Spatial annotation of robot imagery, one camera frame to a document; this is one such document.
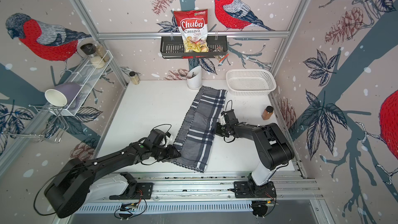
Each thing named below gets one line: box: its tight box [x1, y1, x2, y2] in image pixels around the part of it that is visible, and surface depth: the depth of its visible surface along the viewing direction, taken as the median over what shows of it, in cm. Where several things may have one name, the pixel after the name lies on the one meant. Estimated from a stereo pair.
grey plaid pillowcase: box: [172, 85, 228, 174], surface depth 95 cm
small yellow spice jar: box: [129, 71, 142, 86], surface depth 120 cm
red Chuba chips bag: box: [173, 9, 209, 53], surface depth 84 cm
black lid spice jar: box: [80, 43, 106, 69], surface depth 83 cm
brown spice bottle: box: [261, 105, 274, 121], surface depth 95 cm
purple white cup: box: [44, 81, 82, 110], surface depth 64 cm
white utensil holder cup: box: [186, 65, 203, 90], surface depth 116 cm
